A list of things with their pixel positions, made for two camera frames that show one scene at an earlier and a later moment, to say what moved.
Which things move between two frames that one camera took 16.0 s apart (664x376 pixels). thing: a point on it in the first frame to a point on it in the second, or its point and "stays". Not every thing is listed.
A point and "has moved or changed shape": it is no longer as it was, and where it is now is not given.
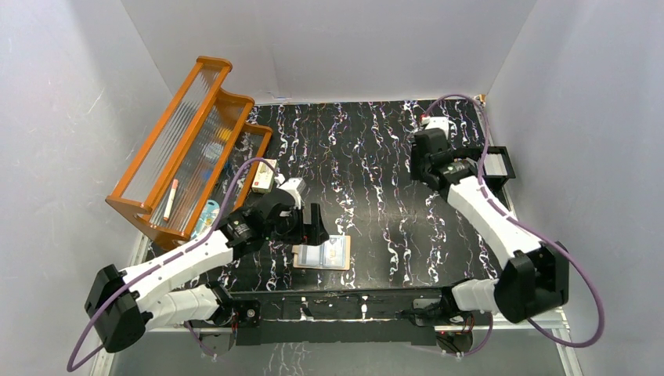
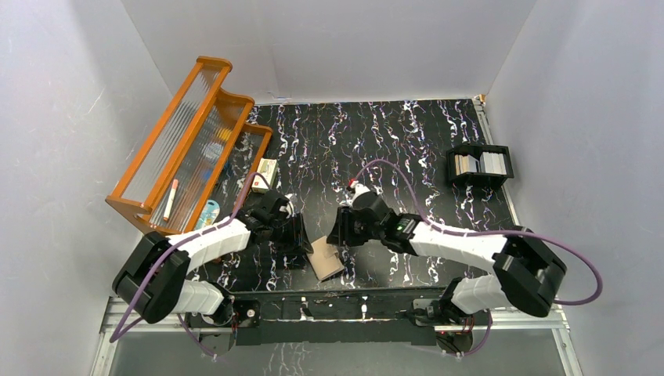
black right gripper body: [417, 168] to [370, 232]
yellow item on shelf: [225, 134] stays
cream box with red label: [264, 177] stays
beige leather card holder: [333, 254] has moved or changed shape
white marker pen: [175, 185] stays
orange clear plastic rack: [199, 147] stays
